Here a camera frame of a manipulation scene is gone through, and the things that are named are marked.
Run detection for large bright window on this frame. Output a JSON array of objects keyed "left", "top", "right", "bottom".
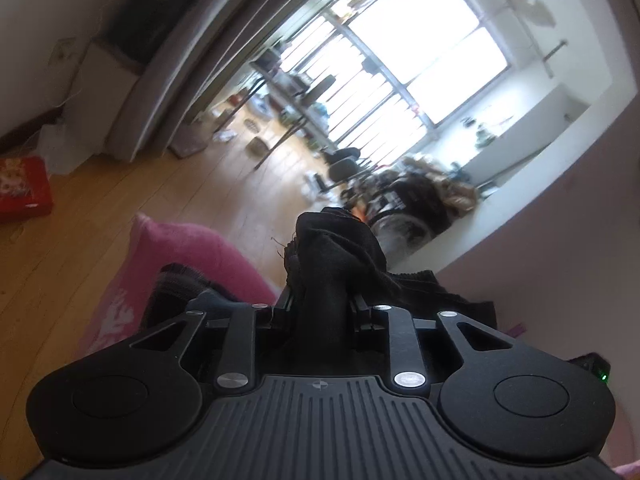
[{"left": 277, "top": 0, "right": 511, "bottom": 161}]

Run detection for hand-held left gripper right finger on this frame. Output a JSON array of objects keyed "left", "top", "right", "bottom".
[{"left": 350, "top": 295, "right": 518, "bottom": 397}]

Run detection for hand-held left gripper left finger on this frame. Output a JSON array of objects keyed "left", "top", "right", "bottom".
[{"left": 129, "top": 287, "right": 297, "bottom": 395}]

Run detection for dark blue printed bag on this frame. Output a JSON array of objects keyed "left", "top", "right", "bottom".
[{"left": 97, "top": 0, "right": 201, "bottom": 68}]

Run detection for black wheelchair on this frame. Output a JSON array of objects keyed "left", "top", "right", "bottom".
[{"left": 345, "top": 170, "right": 451, "bottom": 256}]

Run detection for metal leg table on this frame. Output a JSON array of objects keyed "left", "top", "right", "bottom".
[{"left": 247, "top": 55, "right": 341, "bottom": 171}]

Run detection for white counter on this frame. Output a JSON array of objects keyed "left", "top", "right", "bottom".
[{"left": 440, "top": 82, "right": 593, "bottom": 201}]

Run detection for white cabinet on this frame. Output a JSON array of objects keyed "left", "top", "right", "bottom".
[{"left": 70, "top": 40, "right": 146, "bottom": 160}]

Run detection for pink floral blanket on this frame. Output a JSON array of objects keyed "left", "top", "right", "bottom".
[{"left": 82, "top": 212, "right": 278, "bottom": 361}]

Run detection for red printed box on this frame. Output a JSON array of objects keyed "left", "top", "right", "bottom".
[{"left": 0, "top": 156, "right": 54, "bottom": 223}]

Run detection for grey curtain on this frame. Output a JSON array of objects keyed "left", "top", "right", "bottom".
[{"left": 107, "top": 0, "right": 381, "bottom": 163}]

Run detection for dark grey pants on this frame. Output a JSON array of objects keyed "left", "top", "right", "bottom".
[{"left": 282, "top": 206, "right": 496, "bottom": 376}]

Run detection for beige jacket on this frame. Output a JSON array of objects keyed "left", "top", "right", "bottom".
[{"left": 400, "top": 157, "right": 478, "bottom": 221}]

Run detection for white plastic bag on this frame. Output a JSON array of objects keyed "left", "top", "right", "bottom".
[{"left": 37, "top": 120, "right": 91, "bottom": 177}]

